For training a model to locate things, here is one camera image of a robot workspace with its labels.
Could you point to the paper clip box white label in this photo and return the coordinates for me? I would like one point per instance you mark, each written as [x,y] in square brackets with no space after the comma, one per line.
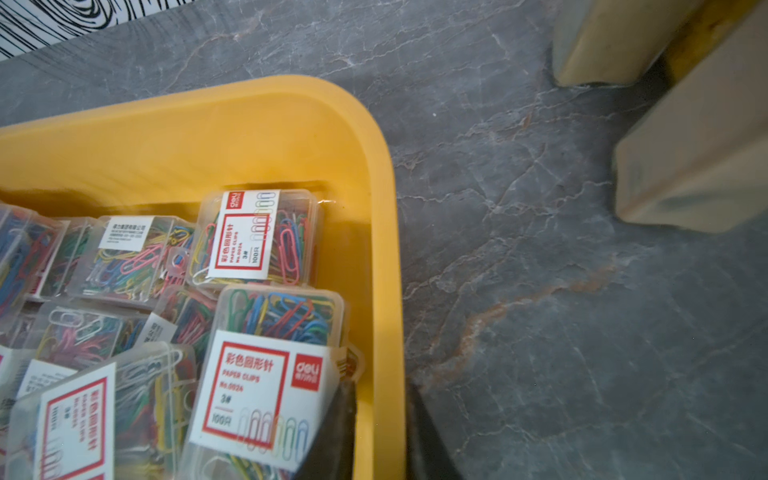
[133,260]

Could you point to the black cap spice bottle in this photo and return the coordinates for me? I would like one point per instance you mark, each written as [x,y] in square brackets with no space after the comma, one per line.
[613,41]
[698,158]

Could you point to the yellow plastic storage tray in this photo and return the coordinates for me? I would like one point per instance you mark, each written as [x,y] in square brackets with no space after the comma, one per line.
[164,155]

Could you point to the rear black cap spice bottle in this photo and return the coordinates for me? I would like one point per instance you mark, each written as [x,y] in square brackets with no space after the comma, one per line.
[613,41]

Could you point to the red lid corn jar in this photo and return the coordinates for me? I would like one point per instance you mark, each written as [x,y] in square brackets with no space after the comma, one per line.
[706,28]

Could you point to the clear paper clip box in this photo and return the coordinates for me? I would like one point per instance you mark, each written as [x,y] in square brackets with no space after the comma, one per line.
[274,361]
[263,236]

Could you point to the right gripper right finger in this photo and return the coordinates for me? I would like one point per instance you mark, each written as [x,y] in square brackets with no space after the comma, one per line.
[427,457]

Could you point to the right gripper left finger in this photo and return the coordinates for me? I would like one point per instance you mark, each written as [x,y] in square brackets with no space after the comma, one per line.
[331,456]

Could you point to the front black cap spice bottle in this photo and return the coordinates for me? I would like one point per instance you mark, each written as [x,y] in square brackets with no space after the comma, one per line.
[698,158]

